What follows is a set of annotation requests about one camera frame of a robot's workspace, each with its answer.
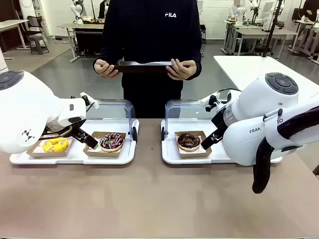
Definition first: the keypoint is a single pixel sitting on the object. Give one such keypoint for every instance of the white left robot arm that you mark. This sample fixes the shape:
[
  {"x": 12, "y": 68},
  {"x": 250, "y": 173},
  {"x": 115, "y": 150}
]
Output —
[{"x": 25, "y": 104}]

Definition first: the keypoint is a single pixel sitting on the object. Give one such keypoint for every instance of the chocolate glazed donut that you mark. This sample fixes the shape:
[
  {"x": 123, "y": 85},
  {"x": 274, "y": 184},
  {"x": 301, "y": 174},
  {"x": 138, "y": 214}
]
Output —
[{"x": 188, "y": 142}]

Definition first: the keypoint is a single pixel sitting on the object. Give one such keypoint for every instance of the black cabinet under table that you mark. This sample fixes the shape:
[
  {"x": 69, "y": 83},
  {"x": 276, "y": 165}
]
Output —
[{"x": 87, "y": 39}]

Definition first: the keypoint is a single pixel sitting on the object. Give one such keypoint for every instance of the black office chair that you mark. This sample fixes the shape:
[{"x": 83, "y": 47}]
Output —
[{"x": 33, "y": 25}]

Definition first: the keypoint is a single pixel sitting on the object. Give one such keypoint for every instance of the white cylindrical appliance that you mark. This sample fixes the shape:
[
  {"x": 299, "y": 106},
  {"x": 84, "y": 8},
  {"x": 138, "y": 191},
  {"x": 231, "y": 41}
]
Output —
[{"x": 2, "y": 62}]

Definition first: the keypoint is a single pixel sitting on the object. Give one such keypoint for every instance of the white display case base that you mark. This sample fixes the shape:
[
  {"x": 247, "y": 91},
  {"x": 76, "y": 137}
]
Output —
[
  {"x": 169, "y": 154},
  {"x": 74, "y": 159}
]

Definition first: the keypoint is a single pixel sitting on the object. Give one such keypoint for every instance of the brown paper donut tray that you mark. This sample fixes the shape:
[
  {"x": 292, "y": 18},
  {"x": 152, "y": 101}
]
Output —
[
  {"x": 104, "y": 154},
  {"x": 49, "y": 154},
  {"x": 194, "y": 154}
]

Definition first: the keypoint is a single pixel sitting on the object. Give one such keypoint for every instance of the person torso black sweatshirt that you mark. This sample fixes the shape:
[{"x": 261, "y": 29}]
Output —
[{"x": 149, "y": 37}]

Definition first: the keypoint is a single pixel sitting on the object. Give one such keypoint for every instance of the person right hand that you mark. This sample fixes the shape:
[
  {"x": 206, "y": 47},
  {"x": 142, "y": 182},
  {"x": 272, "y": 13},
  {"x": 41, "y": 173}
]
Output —
[{"x": 106, "y": 70}]

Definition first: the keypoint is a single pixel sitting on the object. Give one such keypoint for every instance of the person right forearm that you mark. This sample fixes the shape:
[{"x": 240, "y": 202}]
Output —
[{"x": 104, "y": 53}]

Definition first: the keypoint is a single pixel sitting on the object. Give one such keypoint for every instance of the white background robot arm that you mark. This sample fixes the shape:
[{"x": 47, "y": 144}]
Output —
[{"x": 76, "y": 12}]

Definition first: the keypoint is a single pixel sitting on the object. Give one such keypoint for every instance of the grey top workbench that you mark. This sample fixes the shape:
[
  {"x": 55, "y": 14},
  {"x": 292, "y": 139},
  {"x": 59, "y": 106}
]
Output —
[{"x": 261, "y": 32}]

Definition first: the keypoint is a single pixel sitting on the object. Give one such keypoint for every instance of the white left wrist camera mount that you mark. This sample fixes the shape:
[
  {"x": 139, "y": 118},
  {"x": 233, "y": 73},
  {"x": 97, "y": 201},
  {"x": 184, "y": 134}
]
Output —
[{"x": 89, "y": 100}]

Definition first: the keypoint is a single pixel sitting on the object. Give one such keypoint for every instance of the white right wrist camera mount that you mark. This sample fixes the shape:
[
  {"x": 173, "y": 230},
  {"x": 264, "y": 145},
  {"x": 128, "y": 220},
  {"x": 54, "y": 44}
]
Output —
[{"x": 211, "y": 99}]

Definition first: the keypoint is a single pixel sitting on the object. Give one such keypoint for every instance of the person left forearm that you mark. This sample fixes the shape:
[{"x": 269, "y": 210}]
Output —
[{"x": 193, "y": 53}]

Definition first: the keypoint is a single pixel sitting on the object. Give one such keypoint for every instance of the grey step stool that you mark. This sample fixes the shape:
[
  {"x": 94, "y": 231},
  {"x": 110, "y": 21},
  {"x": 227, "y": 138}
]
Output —
[{"x": 38, "y": 43}]

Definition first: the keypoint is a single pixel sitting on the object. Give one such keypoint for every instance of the yellow sprinkled donut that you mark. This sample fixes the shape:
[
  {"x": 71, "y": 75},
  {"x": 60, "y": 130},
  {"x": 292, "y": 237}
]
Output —
[{"x": 54, "y": 145}]

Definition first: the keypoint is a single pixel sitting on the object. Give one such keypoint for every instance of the wood top table white legs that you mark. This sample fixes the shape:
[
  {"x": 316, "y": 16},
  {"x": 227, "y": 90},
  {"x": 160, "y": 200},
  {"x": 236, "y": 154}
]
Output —
[{"x": 74, "y": 25}]

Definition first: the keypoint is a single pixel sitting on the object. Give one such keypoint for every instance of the background person white shirt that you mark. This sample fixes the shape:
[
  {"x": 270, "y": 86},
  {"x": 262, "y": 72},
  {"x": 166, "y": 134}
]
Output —
[{"x": 238, "y": 3}]

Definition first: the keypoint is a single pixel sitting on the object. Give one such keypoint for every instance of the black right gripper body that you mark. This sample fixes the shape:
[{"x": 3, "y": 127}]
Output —
[{"x": 219, "y": 122}]

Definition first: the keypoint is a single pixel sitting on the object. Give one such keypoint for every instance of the chocolate donut with coloured sprinkles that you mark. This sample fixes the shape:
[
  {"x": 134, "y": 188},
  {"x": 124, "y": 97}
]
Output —
[{"x": 112, "y": 143}]

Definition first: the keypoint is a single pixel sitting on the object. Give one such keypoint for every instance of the person left hand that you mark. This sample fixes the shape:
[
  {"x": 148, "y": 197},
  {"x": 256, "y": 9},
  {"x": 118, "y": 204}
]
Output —
[{"x": 183, "y": 71}]

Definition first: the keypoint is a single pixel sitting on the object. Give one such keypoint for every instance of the dark brown serving tray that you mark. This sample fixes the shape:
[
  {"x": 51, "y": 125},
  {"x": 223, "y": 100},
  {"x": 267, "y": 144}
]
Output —
[{"x": 144, "y": 67}]

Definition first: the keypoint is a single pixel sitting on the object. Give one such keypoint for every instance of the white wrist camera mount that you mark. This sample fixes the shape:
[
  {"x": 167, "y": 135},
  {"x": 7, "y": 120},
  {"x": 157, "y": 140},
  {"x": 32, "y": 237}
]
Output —
[
  {"x": 89, "y": 100},
  {"x": 211, "y": 99}
]

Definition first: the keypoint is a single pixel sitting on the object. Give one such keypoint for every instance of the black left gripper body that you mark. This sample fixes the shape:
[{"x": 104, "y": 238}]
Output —
[{"x": 77, "y": 125}]

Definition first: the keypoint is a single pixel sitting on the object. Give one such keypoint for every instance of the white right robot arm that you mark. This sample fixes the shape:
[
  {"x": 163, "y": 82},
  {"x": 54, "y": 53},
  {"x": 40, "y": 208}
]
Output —
[{"x": 251, "y": 104}]

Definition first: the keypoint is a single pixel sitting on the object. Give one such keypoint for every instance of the white side table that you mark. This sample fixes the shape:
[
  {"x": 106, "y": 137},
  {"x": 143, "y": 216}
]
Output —
[{"x": 234, "y": 67}]

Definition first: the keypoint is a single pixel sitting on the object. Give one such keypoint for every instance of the background person in black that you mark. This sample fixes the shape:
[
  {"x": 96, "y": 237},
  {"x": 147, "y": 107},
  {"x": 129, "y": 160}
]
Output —
[{"x": 102, "y": 10}]

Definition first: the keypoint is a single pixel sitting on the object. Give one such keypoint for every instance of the black camera stand pole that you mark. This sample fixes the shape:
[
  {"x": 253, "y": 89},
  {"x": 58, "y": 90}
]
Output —
[{"x": 271, "y": 30}]

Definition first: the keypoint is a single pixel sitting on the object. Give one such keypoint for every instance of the clear display case lid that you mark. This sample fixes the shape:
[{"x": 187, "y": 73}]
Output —
[
  {"x": 124, "y": 109},
  {"x": 174, "y": 107}
]

